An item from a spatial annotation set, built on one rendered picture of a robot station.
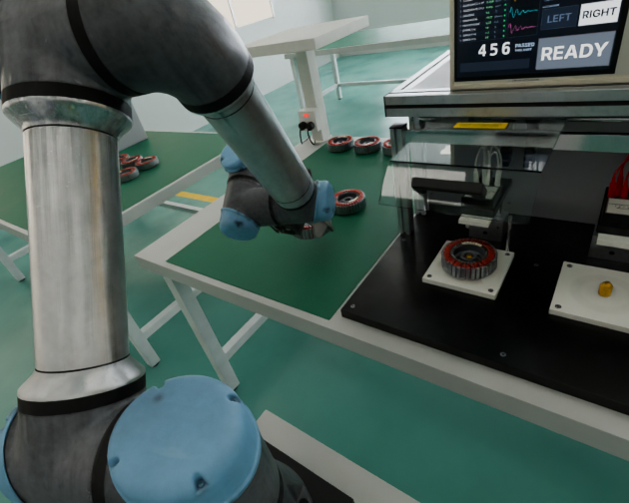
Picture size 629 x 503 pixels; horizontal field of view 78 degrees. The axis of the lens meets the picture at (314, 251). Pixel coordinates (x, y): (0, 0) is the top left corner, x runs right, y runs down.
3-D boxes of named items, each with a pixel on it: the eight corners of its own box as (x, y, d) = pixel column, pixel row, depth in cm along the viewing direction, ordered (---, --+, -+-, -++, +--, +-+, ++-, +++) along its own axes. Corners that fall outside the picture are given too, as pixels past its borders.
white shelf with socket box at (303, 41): (338, 174, 145) (314, 37, 119) (266, 167, 166) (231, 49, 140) (381, 137, 166) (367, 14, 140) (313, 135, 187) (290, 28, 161)
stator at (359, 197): (323, 210, 124) (321, 199, 122) (349, 195, 129) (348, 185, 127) (346, 220, 116) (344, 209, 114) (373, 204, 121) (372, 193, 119)
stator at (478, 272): (491, 285, 78) (492, 271, 76) (435, 276, 84) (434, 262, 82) (500, 252, 85) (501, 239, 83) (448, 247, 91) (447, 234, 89)
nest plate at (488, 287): (494, 299, 77) (495, 295, 76) (421, 281, 85) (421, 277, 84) (514, 256, 86) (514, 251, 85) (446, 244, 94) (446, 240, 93)
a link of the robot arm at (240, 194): (265, 221, 68) (272, 170, 73) (209, 226, 71) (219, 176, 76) (281, 241, 75) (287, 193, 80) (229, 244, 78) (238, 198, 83)
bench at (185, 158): (151, 377, 183) (60, 250, 140) (10, 282, 287) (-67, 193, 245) (291, 247, 249) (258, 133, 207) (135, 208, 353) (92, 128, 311)
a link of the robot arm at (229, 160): (213, 173, 75) (221, 139, 79) (244, 202, 84) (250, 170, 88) (247, 165, 72) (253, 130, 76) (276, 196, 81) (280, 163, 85)
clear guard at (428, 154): (528, 227, 55) (533, 189, 52) (377, 205, 69) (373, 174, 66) (567, 137, 75) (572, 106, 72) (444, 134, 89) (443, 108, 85)
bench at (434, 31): (481, 124, 347) (485, 29, 305) (299, 122, 466) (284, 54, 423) (508, 91, 401) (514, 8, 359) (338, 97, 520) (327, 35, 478)
